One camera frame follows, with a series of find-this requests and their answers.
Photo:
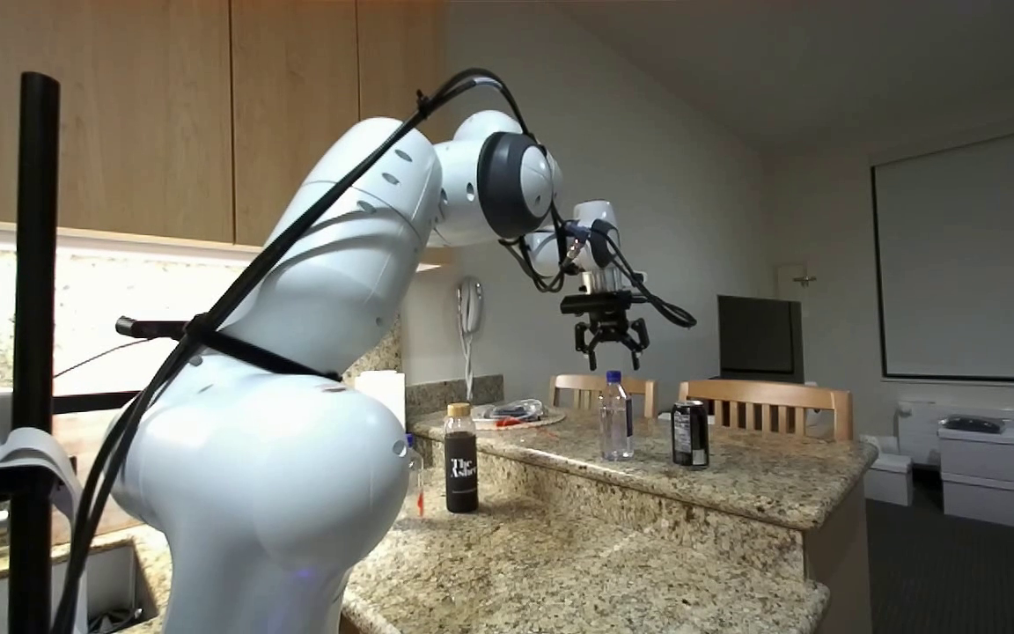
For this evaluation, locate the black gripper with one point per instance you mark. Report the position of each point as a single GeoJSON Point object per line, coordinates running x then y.
{"type": "Point", "coordinates": [606, 321]}

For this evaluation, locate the clear water bottle blue cap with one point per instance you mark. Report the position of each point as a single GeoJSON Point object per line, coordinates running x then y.
{"type": "Point", "coordinates": [617, 426]}

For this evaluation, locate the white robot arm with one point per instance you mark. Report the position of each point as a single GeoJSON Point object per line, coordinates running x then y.
{"type": "Point", "coordinates": [284, 471]}

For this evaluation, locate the dark drink bottle yellow cap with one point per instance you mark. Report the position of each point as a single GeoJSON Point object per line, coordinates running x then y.
{"type": "Point", "coordinates": [461, 463]}

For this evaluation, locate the small clear bottle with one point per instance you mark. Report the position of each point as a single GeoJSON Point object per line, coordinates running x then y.
{"type": "Point", "coordinates": [418, 480]}

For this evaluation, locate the plate with red items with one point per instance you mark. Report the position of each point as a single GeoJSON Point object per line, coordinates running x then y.
{"type": "Point", "coordinates": [518, 414]}

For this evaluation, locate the black drink can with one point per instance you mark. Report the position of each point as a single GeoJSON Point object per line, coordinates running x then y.
{"type": "Point", "coordinates": [691, 440]}

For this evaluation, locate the black monitor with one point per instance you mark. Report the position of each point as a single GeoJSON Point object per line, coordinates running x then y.
{"type": "Point", "coordinates": [762, 340]}

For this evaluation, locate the white paper towel roll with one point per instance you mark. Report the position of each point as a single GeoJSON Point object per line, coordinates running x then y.
{"type": "Point", "coordinates": [385, 392]}

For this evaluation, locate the small white box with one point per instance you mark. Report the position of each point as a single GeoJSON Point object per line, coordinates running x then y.
{"type": "Point", "coordinates": [888, 478]}

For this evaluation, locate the white projector screen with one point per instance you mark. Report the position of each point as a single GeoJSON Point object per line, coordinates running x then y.
{"type": "Point", "coordinates": [976, 258]}

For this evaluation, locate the white printer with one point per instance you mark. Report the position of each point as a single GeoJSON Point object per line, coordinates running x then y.
{"type": "Point", "coordinates": [988, 471]}

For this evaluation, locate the black vertical pole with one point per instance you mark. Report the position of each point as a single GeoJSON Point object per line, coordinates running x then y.
{"type": "Point", "coordinates": [32, 293]}

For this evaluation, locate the white cloth strip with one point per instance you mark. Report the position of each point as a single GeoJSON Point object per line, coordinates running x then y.
{"type": "Point", "coordinates": [32, 453]}

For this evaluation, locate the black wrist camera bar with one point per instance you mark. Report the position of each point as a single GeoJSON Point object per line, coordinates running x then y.
{"type": "Point", "coordinates": [597, 302]}

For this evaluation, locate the wooden wall cabinets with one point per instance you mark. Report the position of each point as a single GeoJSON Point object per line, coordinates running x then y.
{"type": "Point", "coordinates": [178, 119]}

